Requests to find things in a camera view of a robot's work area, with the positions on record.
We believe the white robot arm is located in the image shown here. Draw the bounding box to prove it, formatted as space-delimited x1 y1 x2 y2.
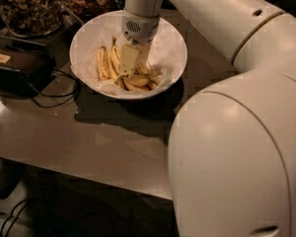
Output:
124 0 296 237

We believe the leftmost spotted banana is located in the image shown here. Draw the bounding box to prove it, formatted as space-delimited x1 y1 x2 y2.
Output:
97 46 111 81

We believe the black cable on table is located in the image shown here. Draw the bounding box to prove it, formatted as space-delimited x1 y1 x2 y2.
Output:
29 68 82 110

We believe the black floor cable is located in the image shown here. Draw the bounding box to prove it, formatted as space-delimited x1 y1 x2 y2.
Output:
0 185 40 237

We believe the white bowl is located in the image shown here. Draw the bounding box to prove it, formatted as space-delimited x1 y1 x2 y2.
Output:
69 10 188 102

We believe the lower front banana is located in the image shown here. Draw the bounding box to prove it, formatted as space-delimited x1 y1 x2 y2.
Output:
117 78 150 92

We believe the dark metal stand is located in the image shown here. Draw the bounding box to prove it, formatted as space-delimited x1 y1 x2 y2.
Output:
0 16 81 68

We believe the back right banana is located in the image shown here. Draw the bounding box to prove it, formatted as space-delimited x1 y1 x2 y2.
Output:
135 63 162 79

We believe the large curved yellow banana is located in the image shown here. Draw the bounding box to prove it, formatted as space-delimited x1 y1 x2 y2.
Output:
109 38 150 87

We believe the black device with label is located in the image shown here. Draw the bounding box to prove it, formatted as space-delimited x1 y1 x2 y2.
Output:
0 48 56 97

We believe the glass jar of nuts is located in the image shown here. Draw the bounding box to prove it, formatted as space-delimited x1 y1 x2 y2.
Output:
0 0 63 38

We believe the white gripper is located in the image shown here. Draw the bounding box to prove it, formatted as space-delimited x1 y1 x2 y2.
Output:
120 9 160 77

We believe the glass jar of dried fruit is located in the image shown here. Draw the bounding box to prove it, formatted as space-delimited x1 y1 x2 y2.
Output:
61 0 117 19

